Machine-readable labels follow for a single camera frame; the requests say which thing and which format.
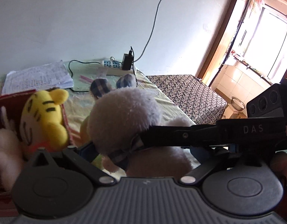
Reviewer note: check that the white rabbit plush toy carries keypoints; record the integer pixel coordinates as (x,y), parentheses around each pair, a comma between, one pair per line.
(11,159)

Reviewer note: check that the person's right hand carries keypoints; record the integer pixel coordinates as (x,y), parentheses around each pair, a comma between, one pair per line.
(279,166)

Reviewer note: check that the yellow tiger plush toy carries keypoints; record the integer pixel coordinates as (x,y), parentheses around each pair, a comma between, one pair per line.
(42,122)

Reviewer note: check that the green plush toy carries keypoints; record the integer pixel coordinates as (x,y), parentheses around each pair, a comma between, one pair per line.
(85,139)

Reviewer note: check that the brown patterned cloth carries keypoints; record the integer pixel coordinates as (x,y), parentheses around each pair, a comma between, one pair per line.
(193,97)

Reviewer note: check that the red cardboard box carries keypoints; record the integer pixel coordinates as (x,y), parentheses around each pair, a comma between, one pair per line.
(42,124)

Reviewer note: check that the stack of printed papers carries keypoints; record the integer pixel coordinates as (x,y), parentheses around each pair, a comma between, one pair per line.
(44,77)

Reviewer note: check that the wooden door frame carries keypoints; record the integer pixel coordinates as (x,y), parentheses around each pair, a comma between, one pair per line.
(221,39)

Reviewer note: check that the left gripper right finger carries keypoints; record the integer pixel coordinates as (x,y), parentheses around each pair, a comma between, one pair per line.
(206,157)

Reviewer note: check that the black charger adapter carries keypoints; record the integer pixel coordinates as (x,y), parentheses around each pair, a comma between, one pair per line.
(128,60)

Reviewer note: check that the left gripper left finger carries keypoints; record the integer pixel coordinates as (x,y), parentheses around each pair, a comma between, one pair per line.
(81,158)

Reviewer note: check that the white power strip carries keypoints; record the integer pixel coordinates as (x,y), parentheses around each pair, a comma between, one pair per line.
(114,68)

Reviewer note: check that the metal bowl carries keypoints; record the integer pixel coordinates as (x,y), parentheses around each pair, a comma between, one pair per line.
(237,104)

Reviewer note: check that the pink candy wrapper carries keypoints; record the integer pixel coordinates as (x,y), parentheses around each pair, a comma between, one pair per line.
(85,79)

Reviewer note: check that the white bear plush toy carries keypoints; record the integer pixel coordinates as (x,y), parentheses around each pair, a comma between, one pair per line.
(117,117)

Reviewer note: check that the cartoon print bed sheet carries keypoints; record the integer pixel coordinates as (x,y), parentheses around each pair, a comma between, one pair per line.
(125,128)

